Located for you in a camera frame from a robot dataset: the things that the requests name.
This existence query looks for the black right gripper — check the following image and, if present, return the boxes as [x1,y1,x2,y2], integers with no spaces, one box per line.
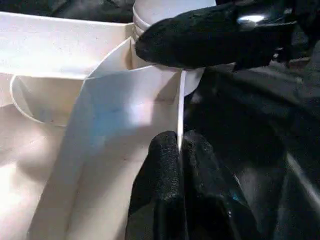
[234,0,313,72]

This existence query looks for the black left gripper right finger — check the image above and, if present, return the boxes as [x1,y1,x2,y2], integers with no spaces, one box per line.
[182,129,263,240]

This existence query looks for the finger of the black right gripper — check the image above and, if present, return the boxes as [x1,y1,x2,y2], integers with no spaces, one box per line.
[134,2,241,70]

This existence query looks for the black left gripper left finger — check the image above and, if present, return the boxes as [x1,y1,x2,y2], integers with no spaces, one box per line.
[123,129,188,240]

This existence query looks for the white plastic table leg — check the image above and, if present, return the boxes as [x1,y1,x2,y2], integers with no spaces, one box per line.
[131,0,217,38]

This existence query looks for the white plastic table top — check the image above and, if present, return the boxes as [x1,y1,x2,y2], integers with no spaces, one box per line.
[0,11,204,240]

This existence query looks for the black mat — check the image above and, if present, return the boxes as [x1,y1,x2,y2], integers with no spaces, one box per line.
[0,0,320,240]

